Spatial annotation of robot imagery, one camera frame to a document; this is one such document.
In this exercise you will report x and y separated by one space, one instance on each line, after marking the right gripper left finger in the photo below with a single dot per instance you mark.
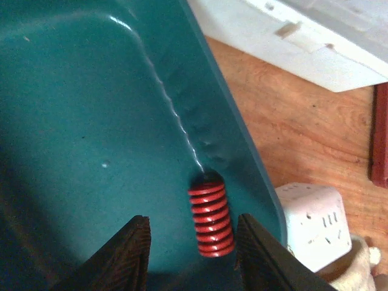
120 264

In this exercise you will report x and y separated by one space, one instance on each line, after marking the red spring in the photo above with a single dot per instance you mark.
211 216

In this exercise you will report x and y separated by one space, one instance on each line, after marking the teal plastic tray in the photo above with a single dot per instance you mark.
112 109

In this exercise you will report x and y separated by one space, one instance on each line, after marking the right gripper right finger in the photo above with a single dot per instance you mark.
266 265

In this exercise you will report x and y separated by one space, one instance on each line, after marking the white plastic lidded box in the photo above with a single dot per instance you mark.
338 45

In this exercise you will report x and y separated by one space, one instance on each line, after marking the white cube adapter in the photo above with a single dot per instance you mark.
317 228

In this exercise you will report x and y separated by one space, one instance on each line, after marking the beige work glove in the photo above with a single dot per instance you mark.
353 271

